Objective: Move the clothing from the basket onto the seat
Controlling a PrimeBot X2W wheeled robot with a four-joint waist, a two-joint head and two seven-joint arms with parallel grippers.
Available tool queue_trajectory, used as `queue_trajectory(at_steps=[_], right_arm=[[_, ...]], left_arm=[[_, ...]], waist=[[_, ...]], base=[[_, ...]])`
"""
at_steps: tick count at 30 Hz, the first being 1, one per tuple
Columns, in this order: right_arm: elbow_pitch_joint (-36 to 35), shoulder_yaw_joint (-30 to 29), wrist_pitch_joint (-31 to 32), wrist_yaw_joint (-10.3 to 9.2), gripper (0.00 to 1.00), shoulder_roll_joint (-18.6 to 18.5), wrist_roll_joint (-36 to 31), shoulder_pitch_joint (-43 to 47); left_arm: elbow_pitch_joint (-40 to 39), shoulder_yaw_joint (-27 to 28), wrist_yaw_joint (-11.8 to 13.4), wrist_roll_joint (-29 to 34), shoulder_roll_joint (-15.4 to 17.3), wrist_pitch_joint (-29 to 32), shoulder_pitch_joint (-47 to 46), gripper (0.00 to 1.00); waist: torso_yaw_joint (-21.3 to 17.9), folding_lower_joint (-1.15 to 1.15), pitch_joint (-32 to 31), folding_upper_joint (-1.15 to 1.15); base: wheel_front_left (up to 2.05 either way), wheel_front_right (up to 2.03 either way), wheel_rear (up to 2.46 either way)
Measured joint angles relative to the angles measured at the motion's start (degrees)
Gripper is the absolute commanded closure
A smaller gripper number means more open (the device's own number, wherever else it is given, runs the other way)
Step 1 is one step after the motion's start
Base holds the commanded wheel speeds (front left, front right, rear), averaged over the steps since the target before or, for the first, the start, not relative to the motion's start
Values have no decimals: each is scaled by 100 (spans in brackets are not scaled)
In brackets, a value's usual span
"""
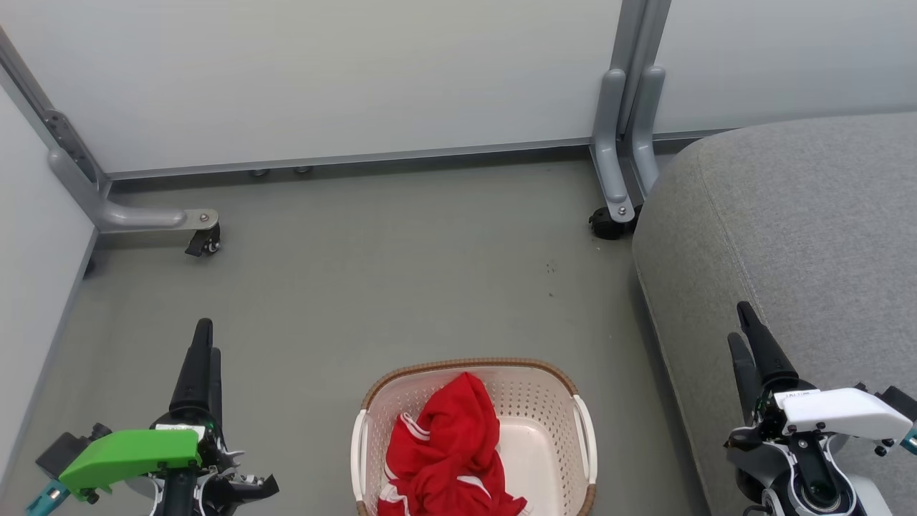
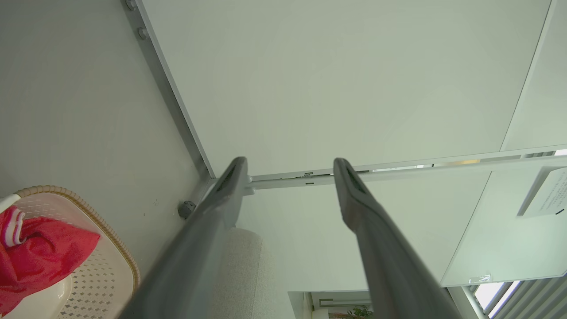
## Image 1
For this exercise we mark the grey upright partition post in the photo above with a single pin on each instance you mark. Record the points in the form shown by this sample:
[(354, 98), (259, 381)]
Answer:
[(637, 43)]

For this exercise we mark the grey fabric sofa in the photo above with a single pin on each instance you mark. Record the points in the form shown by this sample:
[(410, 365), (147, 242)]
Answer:
[(788, 215)]

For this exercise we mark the long grey partition bottom rail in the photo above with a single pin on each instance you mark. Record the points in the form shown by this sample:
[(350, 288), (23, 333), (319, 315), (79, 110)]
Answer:
[(358, 158)]

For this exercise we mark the black caster wheel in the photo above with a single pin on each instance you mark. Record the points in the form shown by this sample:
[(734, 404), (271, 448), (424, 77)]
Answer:
[(609, 223), (204, 242)]

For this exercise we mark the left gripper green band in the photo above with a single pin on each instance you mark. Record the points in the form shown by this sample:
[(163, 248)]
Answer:
[(136, 451)]

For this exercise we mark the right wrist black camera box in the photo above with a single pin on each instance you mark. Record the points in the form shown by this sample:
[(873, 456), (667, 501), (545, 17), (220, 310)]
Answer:
[(901, 401)]

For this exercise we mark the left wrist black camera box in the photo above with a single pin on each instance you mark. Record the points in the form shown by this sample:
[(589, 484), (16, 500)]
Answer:
[(63, 451)]

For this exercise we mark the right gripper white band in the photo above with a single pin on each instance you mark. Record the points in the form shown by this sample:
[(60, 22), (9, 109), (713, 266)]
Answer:
[(845, 412)]

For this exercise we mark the short grey partition bottom rail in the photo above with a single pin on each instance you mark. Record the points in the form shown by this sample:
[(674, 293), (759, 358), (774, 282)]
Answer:
[(691, 134)]

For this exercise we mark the red garment thin white stripes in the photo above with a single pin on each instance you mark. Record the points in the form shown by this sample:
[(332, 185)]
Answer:
[(430, 491)]

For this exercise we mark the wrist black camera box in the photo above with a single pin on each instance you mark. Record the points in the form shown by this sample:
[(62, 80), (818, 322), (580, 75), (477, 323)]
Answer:
[(901, 401), (63, 451)]

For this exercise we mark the cream laundry basket brown rim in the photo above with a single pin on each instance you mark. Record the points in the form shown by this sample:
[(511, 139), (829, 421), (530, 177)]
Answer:
[(544, 430)]

